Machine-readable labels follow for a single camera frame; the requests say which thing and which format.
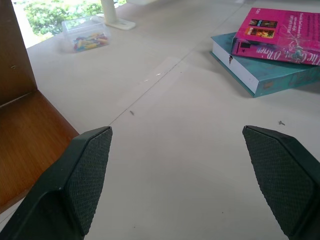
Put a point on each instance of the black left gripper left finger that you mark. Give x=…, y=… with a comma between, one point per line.
x=62, y=190

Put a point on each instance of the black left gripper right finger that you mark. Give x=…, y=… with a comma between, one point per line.
x=287, y=182

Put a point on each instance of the wooden shelf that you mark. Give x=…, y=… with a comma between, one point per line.
x=22, y=107

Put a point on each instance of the teal hardcover book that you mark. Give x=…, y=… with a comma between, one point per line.
x=260, y=72

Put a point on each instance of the pink paperback book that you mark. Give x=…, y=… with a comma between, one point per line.
x=277, y=35

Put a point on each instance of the small grey screw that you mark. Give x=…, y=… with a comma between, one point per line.
x=281, y=122

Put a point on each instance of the clear box of coloured pins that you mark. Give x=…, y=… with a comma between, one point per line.
x=86, y=35

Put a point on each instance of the white stand with flat base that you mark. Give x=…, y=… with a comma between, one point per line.
x=115, y=16

